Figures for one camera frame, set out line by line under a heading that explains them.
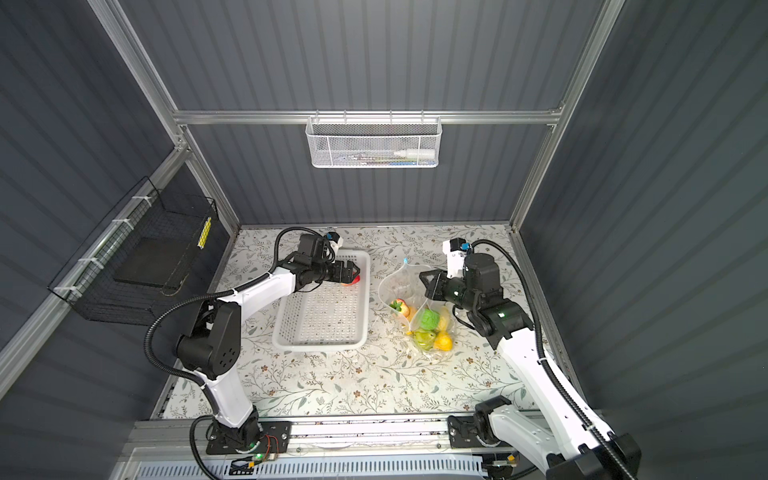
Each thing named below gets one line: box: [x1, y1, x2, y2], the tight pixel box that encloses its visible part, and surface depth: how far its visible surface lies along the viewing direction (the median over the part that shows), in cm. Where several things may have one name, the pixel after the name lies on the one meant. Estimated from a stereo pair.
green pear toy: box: [414, 328, 436, 351], surface depth 86 cm
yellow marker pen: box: [197, 216, 212, 250], surface depth 84 cm
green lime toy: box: [420, 308, 440, 330], surface depth 85 cm
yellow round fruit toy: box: [434, 330, 453, 351], surface depth 86 cm
